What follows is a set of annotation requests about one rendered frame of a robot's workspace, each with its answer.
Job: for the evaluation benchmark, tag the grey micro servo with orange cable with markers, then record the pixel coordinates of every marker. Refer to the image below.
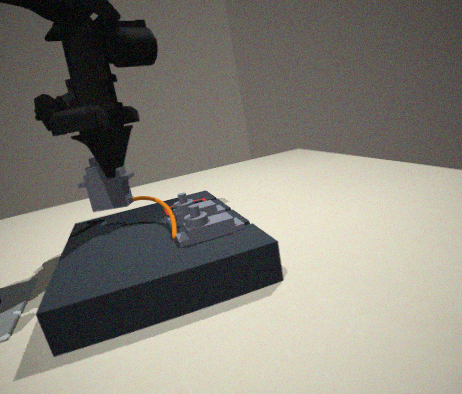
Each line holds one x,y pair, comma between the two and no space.
112,193

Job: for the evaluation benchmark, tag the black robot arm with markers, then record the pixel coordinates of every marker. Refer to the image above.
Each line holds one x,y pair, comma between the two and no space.
104,41

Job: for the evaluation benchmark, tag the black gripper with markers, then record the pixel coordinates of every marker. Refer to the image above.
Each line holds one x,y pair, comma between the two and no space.
100,118

